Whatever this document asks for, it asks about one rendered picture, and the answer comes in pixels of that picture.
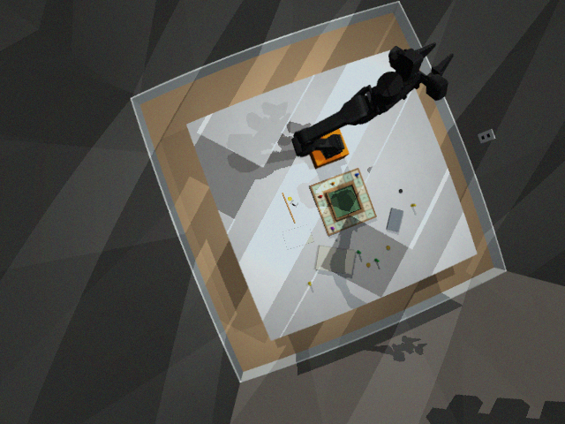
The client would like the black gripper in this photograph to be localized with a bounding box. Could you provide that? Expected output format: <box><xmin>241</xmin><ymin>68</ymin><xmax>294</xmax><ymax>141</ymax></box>
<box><xmin>388</xmin><ymin>42</ymin><xmax>453</xmax><ymax>101</ymax></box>

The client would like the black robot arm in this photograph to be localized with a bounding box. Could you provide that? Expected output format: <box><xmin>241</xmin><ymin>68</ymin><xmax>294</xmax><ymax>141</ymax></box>
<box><xmin>291</xmin><ymin>49</ymin><xmax>424</xmax><ymax>160</ymax></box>

